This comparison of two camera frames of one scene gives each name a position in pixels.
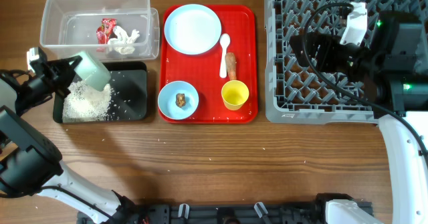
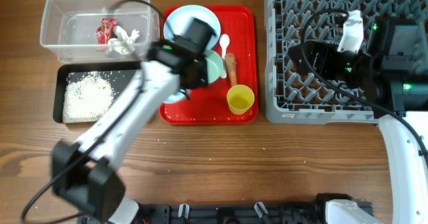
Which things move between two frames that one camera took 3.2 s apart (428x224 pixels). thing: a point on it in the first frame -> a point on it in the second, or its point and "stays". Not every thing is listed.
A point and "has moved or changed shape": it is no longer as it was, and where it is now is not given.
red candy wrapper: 105,31 stays
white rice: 84,103 stays
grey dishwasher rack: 294,93 stays
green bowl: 92,71 -> 215,65
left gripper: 55,69 -> 203,79
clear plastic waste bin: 110,25 stays
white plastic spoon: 225,41 stays
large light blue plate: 192,29 stays
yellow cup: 235,93 has moved or changed shape
